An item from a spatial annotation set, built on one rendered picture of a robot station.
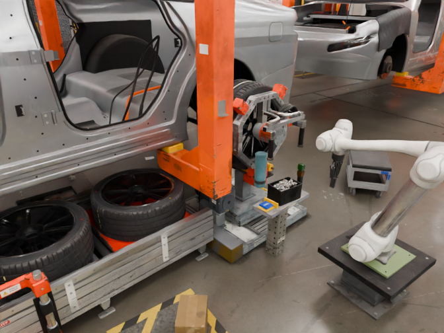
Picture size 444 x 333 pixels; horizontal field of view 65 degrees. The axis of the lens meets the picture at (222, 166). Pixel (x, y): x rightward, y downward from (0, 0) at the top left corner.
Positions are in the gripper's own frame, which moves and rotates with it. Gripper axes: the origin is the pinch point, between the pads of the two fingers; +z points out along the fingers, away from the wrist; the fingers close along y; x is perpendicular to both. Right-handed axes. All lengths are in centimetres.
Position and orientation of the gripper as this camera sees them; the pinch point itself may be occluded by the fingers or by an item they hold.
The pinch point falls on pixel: (333, 182)
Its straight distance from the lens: 233.1
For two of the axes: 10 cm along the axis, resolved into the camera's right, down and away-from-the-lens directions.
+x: -7.2, -3.3, 6.2
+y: 7.0, -2.9, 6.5
